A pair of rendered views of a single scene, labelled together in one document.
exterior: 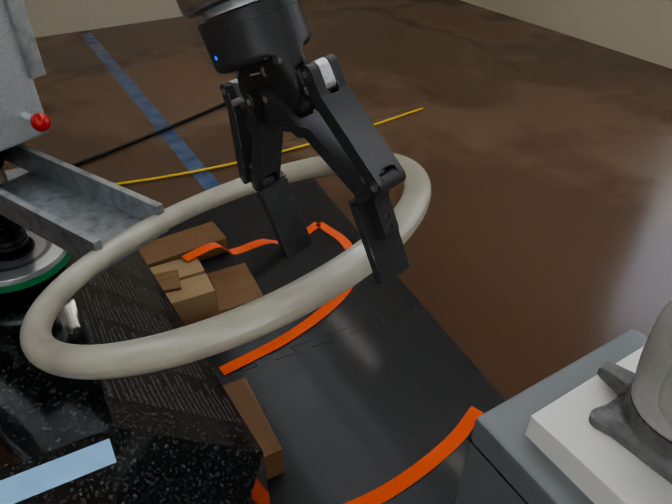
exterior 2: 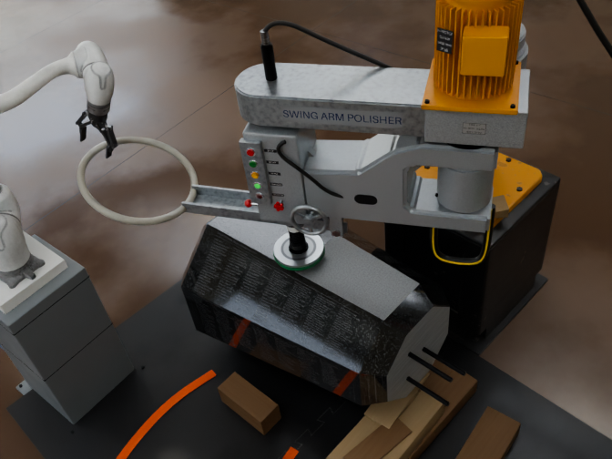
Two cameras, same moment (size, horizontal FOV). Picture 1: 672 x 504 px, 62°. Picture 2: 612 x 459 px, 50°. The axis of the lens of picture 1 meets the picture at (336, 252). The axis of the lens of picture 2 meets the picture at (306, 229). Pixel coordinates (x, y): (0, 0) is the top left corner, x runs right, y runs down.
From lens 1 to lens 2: 3.12 m
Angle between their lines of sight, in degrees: 98
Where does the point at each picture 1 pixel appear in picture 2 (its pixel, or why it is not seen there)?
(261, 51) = not seen: hidden behind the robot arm
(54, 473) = not seen: hidden behind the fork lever
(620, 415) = (34, 260)
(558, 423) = (56, 260)
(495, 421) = (77, 268)
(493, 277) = not seen: outside the picture
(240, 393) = (257, 410)
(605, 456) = (44, 254)
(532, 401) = (62, 279)
